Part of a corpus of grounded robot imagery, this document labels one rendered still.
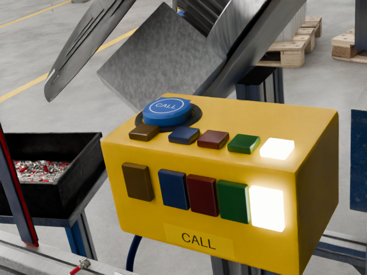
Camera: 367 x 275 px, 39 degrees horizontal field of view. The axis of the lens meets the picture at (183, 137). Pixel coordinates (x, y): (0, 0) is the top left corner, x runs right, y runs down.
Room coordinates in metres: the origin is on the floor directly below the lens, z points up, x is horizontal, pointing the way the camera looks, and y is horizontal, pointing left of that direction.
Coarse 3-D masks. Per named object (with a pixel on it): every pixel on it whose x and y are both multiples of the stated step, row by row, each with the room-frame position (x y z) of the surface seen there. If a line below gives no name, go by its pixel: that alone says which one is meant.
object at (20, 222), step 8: (0, 144) 0.52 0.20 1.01; (0, 152) 0.52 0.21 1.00; (0, 160) 0.53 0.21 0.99; (0, 168) 0.53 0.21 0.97; (8, 168) 0.52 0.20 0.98; (0, 176) 0.53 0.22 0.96; (8, 176) 0.52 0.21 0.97; (8, 184) 0.53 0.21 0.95; (8, 192) 0.53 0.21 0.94; (16, 192) 0.52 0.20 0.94; (8, 200) 0.53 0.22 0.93; (16, 200) 0.52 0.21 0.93; (16, 208) 0.53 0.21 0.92; (16, 216) 0.53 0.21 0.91; (24, 216) 0.52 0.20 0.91; (16, 224) 0.53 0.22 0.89; (24, 224) 0.52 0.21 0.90; (24, 232) 0.53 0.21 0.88; (24, 240) 0.53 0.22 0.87; (32, 240) 0.52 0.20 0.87
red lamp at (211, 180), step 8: (192, 176) 0.31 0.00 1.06; (200, 176) 0.31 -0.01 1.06; (192, 184) 0.30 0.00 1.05; (200, 184) 0.30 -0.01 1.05; (208, 184) 0.30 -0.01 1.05; (192, 192) 0.31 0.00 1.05; (200, 192) 0.30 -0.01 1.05; (208, 192) 0.30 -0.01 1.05; (216, 192) 0.30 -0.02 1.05; (192, 200) 0.31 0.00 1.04; (200, 200) 0.30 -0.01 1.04; (208, 200) 0.30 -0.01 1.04; (216, 200) 0.30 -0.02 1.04; (192, 208) 0.31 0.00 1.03; (200, 208) 0.30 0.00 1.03; (208, 208) 0.30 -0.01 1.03; (216, 208) 0.30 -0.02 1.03; (216, 216) 0.30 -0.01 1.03
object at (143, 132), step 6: (138, 126) 0.36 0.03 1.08; (144, 126) 0.36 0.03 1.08; (150, 126) 0.35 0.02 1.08; (156, 126) 0.35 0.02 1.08; (132, 132) 0.35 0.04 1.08; (138, 132) 0.35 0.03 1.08; (144, 132) 0.35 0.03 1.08; (150, 132) 0.34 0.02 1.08; (156, 132) 0.35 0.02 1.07; (132, 138) 0.35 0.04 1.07; (138, 138) 0.34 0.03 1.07; (144, 138) 0.34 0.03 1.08; (150, 138) 0.34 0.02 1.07
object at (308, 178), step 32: (192, 96) 0.42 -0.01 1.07; (128, 128) 0.37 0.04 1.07; (160, 128) 0.36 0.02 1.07; (224, 128) 0.34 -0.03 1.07; (256, 128) 0.34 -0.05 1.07; (288, 128) 0.33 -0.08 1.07; (320, 128) 0.32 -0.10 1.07; (128, 160) 0.34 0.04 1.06; (160, 160) 0.33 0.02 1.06; (192, 160) 0.31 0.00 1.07; (224, 160) 0.30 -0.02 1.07; (256, 160) 0.29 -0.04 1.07; (288, 160) 0.28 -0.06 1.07; (320, 160) 0.31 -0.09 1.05; (160, 192) 0.33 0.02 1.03; (288, 192) 0.27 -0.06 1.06; (320, 192) 0.31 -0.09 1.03; (128, 224) 0.35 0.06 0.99; (160, 224) 0.33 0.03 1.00; (192, 224) 0.31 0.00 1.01; (224, 224) 0.30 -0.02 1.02; (288, 224) 0.27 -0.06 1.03; (320, 224) 0.31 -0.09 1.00; (224, 256) 0.30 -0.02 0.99; (256, 256) 0.29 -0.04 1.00; (288, 256) 0.27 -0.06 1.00
